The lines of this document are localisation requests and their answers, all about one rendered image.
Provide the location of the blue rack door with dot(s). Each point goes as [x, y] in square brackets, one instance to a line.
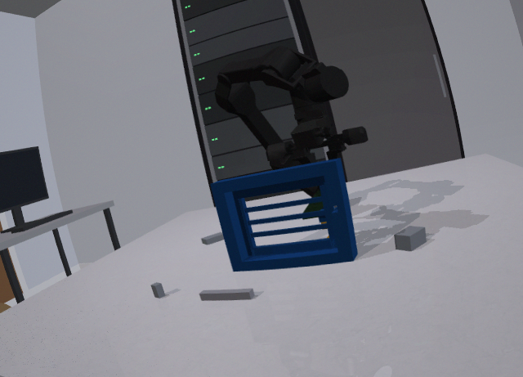
[244, 255]

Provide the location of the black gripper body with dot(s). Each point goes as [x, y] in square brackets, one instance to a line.
[349, 136]

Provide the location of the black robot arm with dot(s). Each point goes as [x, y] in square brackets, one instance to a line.
[311, 84]

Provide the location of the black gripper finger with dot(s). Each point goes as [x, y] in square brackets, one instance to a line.
[306, 159]
[335, 154]

